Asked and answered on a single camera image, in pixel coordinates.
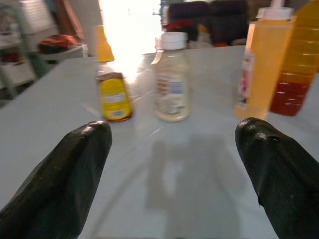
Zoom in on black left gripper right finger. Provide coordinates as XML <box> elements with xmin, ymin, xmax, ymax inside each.
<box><xmin>235</xmin><ymin>117</ymin><xmax>319</xmax><ymax>239</ymax></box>

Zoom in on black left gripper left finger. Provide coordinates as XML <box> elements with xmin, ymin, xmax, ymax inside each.
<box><xmin>0</xmin><ymin>120</ymin><xmax>113</xmax><ymax>239</ymax></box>

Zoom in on ribbed amber oil bottle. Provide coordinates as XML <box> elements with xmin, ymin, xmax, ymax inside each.
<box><xmin>270</xmin><ymin>0</ymin><xmax>319</xmax><ymax>117</ymax></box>

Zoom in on honey bottle with yellow label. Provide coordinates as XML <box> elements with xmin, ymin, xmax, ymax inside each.
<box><xmin>96</xmin><ymin>72</ymin><xmax>134</xmax><ymax>123</ymax></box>

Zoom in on orange squeeze bottle white cap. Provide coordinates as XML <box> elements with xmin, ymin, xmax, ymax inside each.
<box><xmin>234</xmin><ymin>6</ymin><xmax>296</xmax><ymax>120</ymax></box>

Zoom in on white shelf unit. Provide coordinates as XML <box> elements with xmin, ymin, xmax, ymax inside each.
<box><xmin>0</xmin><ymin>4</ymin><xmax>38</xmax><ymax>99</ymax></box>

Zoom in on white side table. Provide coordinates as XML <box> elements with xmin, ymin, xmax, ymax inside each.
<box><xmin>37</xmin><ymin>44</ymin><xmax>88</xmax><ymax>62</ymax></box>

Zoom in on red cloth bundle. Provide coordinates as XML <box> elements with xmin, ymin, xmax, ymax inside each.
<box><xmin>37</xmin><ymin>34</ymin><xmax>81</xmax><ymax>54</ymax></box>

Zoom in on yellow plastic cone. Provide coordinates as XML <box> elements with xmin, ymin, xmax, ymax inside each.
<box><xmin>95</xmin><ymin>24</ymin><xmax>115</xmax><ymax>63</ymax></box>

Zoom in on mayonnaise bottle with white cap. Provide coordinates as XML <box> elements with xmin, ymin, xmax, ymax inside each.
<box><xmin>151</xmin><ymin>31</ymin><xmax>192</xmax><ymax>122</ymax></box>

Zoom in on dark sofa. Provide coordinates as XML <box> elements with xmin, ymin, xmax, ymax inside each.
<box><xmin>167</xmin><ymin>0</ymin><xmax>250</xmax><ymax>47</ymax></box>

